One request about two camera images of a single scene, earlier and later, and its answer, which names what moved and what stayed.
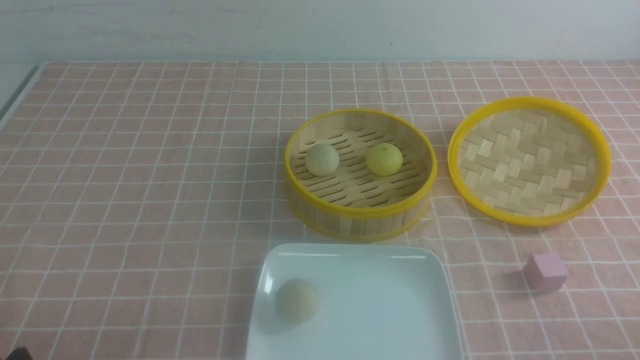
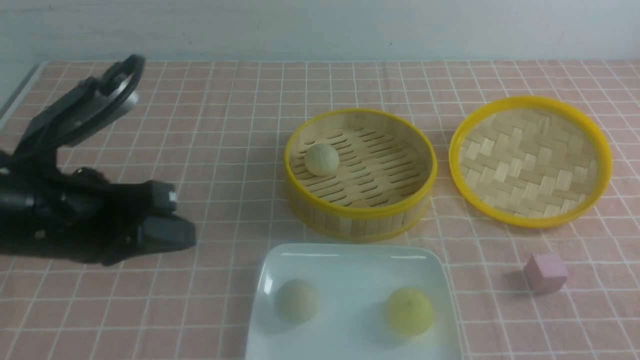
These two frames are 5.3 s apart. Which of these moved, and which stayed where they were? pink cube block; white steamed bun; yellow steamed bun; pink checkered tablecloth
Moved: yellow steamed bun
Stayed: pink cube block; white steamed bun; pink checkered tablecloth
